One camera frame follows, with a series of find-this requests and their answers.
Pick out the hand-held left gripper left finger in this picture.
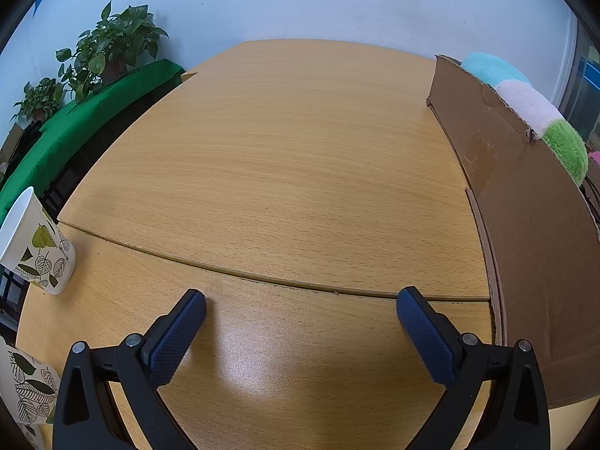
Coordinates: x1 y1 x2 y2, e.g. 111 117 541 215
52 289 207 450

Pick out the glass partition with blue stripe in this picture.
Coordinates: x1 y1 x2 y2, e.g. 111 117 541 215
560 9 600 137

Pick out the leaf print paper cup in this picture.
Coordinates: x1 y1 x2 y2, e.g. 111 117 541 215
0 337 62 425
0 186 77 296

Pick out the large potted green plant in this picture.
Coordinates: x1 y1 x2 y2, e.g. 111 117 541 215
56 1 168 104

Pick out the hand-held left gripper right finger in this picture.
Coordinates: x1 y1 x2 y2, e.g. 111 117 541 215
396 286 551 450

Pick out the small potted green plant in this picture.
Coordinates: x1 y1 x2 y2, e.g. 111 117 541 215
10 77 66 125

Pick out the brown cardboard box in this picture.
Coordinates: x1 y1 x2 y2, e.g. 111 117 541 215
426 54 600 408

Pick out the green table cloth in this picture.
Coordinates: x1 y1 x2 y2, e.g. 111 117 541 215
0 58 186 226

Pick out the pastel striped plush toy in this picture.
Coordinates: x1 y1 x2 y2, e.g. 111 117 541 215
462 51 589 187

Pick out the dark chair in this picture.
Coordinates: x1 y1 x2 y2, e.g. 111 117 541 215
40 164 83 219

